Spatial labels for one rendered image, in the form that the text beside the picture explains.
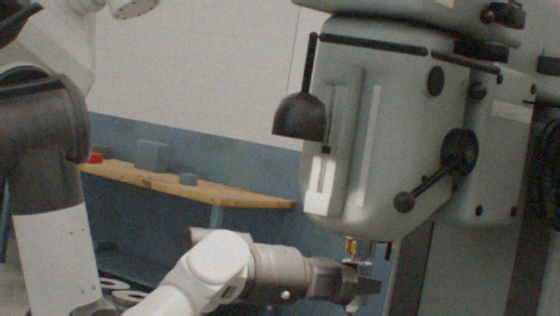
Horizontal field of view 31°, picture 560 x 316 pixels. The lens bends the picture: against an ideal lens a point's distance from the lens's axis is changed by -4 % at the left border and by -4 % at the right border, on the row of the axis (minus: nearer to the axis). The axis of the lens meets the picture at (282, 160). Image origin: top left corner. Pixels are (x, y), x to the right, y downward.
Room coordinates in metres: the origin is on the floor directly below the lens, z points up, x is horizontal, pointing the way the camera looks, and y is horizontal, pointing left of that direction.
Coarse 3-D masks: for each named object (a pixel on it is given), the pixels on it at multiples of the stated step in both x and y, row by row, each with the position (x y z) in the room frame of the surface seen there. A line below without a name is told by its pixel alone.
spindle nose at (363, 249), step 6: (348, 240) 1.55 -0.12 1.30; (348, 246) 1.55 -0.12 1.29; (360, 246) 1.54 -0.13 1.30; (366, 246) 1.54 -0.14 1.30; (372, 246) 1.55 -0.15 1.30; (348, 252) 1.55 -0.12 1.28; (354, 252) 1.54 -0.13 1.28; (360, 252) 1.54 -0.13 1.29; (366, 252) 1.54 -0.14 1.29; (372, 252) 1.55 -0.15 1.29
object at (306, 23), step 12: (300, 12) 7.02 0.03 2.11; (312, 12) 6.96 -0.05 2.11; (300, 24) 7.01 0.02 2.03; (312, 24) 6.95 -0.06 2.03; (300, 36) 7.00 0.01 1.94; (300, 48) 6.99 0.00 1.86; (300, 60) 6.98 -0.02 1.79; (300, 72) 6.97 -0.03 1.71; (288, 84) 7.02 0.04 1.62; (300, 84) 6.96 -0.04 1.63
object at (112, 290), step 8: (104, 280) 1.91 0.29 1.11; (112, 280) 1.92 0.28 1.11; (104, 288) 1.84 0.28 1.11; (112, 288) 1.85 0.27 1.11; (120, 288) 1.86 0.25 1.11; (128, 288) 1.88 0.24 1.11; (104, 296) 1.82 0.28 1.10; (112, 296) 1.80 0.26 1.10; (120, 296) 1.79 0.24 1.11; (128, 296) 1.81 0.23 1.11; (136, 296) 1.83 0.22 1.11; (144, 296) 1.83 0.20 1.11; (112, 304) 1.77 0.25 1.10; (120, 304) 1.77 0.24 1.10; (128, 304) 1.77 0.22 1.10; (136, 304) 1.77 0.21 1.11; (120, 312) 1.74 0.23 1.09
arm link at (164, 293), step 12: (168, 288) 1.36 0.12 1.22; (144, 300) 1.35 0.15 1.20; (156, 300) 1.34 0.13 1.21; (168, 300) 1.34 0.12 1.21; (180, 300) 1.35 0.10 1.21; (132, 312) 1.31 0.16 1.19; (144, 312) 1.31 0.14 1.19; (156, 312) 1.32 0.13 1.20; (168, 312) 1.33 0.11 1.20; (180, 312) 1.34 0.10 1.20
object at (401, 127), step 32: (320, 32) 1.56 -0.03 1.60; (352, 32) 1.50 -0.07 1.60; (384, 32) 1.47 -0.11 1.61; (416, 32) 1.46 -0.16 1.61; (448, 32) 1.53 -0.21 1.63; (320, 64) 1.54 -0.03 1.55; (352, 64) 1.50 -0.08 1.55; (384, 64) 1.46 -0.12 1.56; (416, 64) 1.46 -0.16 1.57; (448, 64) 1.51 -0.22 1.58; (320, 96) 1.53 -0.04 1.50; (384, 96) 1.46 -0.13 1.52; (416, 96) 1.46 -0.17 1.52; (448, 96) 1.52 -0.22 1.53; (384, 128) 1.46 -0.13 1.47; (416, 128) 1.47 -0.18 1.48; (448, 128) 1.53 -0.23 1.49; (352, 160) 1.48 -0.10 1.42; (384, 160) 1.46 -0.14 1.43; (416, 160) 1.47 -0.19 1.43; (352, 192) 1.48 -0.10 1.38; (384, 192) 1.46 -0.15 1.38; (448, 192) 1.56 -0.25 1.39; (320, 224) 1.51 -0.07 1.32; (352, 224) 1.48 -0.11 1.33; (384, 224) 1.48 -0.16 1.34; (416, 224) 1.54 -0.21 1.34
